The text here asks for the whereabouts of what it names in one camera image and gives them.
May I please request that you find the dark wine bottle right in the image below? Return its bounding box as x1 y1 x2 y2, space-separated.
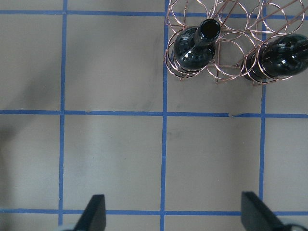
242 34 308 83

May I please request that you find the dark wine bottle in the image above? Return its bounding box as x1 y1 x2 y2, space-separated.
172 18 221 73
242 34 308 83

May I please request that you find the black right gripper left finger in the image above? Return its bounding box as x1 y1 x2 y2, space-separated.
73 194 106 231

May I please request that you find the dark wine bottle left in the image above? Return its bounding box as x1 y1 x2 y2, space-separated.
172 18 221 73

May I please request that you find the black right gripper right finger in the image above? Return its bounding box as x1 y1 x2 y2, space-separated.
241 192 286 231

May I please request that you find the copper wire bottle basket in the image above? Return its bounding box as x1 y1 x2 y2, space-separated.
164 0 308 83

